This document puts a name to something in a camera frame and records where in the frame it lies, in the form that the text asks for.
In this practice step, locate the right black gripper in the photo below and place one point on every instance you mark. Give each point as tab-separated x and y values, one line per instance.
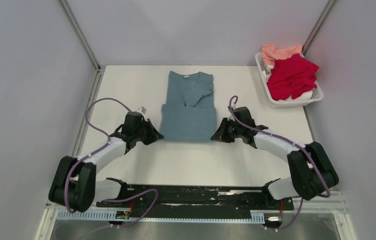
221	134

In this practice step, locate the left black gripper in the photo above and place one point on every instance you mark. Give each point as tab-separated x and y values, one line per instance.
155	136

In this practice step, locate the teal blue t-shirt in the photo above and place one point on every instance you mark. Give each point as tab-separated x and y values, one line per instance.
189	114

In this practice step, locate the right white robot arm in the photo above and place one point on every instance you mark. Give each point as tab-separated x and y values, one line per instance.
311	171

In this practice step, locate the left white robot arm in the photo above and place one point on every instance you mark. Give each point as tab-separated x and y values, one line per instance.
75	183

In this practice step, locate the red t-shirt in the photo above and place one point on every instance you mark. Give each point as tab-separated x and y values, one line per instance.
292	77

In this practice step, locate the peach orange t-shirt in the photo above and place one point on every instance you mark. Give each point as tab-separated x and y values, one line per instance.
270	53

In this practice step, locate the white plastic laundry basket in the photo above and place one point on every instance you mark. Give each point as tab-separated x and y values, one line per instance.
316	96

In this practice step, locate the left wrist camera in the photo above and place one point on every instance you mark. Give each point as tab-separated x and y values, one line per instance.
142	110

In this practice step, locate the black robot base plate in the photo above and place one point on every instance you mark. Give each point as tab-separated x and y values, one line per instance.
203	202

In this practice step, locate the left aluminium frame post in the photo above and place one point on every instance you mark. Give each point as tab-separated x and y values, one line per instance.
79	34

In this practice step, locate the aluminium frame post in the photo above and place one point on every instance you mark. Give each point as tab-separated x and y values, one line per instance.
79	34
330	4

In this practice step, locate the right aluminium frame post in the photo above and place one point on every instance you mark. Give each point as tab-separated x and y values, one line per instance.
330	4

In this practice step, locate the white slotted cable duct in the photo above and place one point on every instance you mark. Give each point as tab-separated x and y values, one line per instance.
111	216

